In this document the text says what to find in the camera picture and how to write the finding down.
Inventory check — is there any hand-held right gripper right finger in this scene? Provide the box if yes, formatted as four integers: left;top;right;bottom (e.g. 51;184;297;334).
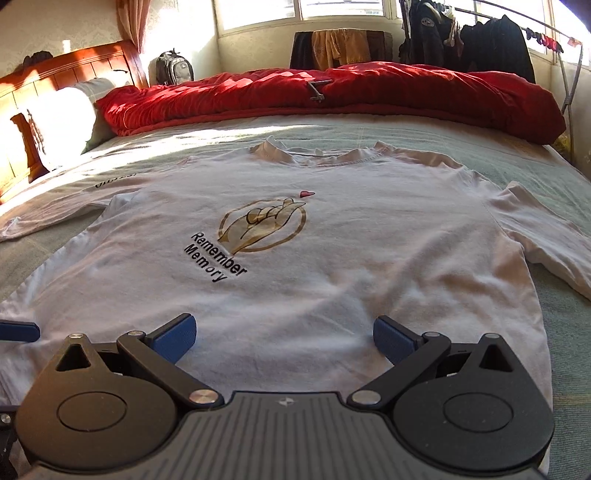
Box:
346;314;515;411

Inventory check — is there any row of small hanging socks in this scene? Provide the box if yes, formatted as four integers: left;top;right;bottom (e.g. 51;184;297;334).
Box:
524;25;580;54

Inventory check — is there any grey black backpack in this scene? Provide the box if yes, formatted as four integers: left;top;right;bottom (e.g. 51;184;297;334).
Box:
154;48;195;86

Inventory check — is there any small metal clamp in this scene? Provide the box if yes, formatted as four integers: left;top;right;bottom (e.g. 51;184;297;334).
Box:
307;79;334;103

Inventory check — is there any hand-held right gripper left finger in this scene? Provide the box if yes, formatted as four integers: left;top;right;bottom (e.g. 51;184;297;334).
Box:
54;312;221;411

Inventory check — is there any black draped garment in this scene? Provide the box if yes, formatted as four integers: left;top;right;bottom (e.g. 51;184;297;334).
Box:
290;31;317;70

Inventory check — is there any metal clothes drying rack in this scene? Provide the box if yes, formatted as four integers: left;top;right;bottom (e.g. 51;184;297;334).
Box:
397;0;585;162

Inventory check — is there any orange checked curtain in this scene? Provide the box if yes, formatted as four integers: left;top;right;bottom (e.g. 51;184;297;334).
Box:
115;0;151;51

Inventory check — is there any hanging laundry at window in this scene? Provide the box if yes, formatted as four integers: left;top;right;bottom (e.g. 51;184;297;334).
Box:
212;0;591;61

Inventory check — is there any dark cloth lump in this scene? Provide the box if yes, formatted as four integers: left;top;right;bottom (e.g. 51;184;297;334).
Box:
22;50;55;69

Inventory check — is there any wooden headboard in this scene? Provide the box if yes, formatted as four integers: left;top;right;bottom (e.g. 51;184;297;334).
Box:
0;39;149;204

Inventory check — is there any pink white hanging garment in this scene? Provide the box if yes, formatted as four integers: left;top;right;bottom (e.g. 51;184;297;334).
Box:
441;11;462;47

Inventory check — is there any red quilt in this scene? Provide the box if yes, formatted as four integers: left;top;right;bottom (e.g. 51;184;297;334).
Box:
95;61;568;146

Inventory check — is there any white pillow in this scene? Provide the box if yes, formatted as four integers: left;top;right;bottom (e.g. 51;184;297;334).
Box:
28;78;121;172

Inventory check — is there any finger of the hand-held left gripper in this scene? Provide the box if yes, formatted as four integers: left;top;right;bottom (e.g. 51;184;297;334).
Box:
0;320;41;343
0;406;18;462

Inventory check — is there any white printed t-shirt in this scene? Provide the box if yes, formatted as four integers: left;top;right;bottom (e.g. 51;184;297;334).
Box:
0;138;591;480

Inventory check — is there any black coat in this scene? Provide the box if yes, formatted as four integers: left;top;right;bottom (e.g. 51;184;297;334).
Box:
457;14;536;85

